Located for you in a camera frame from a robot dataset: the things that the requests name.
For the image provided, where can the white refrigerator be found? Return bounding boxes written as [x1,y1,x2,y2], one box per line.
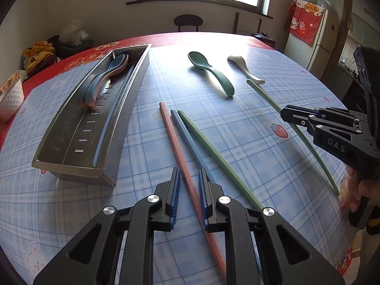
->
[284,8,339,79]

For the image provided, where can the pink chopstick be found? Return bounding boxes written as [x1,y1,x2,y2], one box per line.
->
[159,102,227,279]

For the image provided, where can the black round stool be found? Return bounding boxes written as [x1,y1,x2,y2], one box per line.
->
[173,14,204,32]

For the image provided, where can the person's right hand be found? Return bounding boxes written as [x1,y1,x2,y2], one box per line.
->
[339,166,380,212]

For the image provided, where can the blue plaid table mat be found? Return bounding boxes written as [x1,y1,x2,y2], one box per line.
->
[1,45,355,284]

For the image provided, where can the tissue box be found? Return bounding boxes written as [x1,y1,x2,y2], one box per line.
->
[0,70,28,96]

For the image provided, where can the grey white spoon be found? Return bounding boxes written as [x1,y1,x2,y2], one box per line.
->
[227,55,265,85]

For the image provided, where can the stainless steel utensil tray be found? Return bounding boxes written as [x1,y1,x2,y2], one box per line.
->
[32,44,151,187]

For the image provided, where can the white plastic bag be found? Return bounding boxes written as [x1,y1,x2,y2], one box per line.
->
[59,20,89,46]

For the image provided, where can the green spoon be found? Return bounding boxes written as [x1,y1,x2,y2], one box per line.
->
[187,52,235,97]

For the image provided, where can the light green chopstick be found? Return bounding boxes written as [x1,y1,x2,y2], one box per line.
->
[246,79,340,196]

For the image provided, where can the red printed tablecloth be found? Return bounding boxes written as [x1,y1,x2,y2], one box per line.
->
[0,31,277,152]

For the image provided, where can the dark green chopstick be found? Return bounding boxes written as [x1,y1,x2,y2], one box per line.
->
[178,109,263,210]

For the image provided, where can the blue spoon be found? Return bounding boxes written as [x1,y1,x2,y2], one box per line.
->
[84,53,127,105]

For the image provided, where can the blue chopstick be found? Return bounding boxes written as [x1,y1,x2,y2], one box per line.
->
[171,109,216,183]

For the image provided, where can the yellow clothes pile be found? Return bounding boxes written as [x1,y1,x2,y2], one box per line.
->
[22,41,57,77]

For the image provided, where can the white textured bowl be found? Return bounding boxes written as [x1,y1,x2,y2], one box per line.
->
[0,79,24,122]

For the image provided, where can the red cloth on refrigerator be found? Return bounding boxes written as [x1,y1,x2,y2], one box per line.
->
[284,0,325,45]

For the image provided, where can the black appliance on stand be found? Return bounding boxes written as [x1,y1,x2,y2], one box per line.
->
[252,33,276,49]

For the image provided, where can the pink spoon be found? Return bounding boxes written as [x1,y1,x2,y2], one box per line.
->
[81,51,130,108]

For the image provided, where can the dark wooden chair frame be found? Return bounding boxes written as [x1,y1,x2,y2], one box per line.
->
[233,12,262,35]

